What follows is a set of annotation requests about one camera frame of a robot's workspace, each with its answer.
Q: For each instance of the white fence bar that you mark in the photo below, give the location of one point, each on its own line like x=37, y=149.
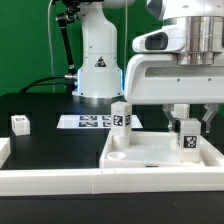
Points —
x=107, y=181
x=210, y=155
x=4, y=150

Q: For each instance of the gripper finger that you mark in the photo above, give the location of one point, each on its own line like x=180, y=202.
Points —
x=211, y=111
x=174, y=123

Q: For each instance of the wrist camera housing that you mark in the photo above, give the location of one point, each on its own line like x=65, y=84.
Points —
x=169, y=38

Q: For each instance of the white marker base plate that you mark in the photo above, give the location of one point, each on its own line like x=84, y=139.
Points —
x=84, y=122

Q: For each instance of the white square table top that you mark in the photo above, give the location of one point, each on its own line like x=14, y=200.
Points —
x=147, y=149

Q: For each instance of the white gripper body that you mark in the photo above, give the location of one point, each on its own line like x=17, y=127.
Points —
x=158, y=79

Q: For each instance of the white left fence bar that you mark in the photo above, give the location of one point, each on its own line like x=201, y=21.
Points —
x=4, y=150

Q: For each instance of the white right fence bar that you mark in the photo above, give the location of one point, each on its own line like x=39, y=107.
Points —
x=210, y=155

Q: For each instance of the white front fence bar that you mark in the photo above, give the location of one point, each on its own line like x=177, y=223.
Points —
x=107, y=181

